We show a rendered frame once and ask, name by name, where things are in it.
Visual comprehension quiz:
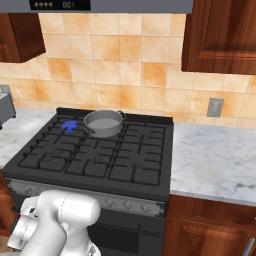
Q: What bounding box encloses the grey wall socket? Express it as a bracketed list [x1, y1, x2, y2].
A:
[206, 97, 225, 119]

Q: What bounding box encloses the black oven door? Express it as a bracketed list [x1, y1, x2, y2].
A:
[87, 213, 167, 256]

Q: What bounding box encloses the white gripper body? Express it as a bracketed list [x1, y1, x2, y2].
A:
[6, 215, 37, 252]

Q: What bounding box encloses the black gas stove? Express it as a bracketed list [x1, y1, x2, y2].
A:
[1, 106, 175, 256]

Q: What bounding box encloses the grey toaster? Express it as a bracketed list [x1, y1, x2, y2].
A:
[0, 84, 17, 130]

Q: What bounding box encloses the dark wood cupboard door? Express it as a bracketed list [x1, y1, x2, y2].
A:
[161, 216, 256, 256]

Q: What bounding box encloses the silver cupboard handle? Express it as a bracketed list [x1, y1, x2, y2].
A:
[242, 236, 256, 256]

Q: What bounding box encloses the dark wood base cupboard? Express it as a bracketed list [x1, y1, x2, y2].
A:
[0, 169, 18, 238]

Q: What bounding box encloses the grey cooking pot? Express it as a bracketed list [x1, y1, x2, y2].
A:
[79, 109, 127, 139]

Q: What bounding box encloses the dark wood wall cupboard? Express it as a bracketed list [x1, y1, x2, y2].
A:
[181, 0, 256, 76]
[0, 12, 47, 65]

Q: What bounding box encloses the dark wood drawer front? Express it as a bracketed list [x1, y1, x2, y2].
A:
[166, 194, 256, 228]

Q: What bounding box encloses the blue burner flame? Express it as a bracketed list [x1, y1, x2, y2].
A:
[62, 120, 79, 134]

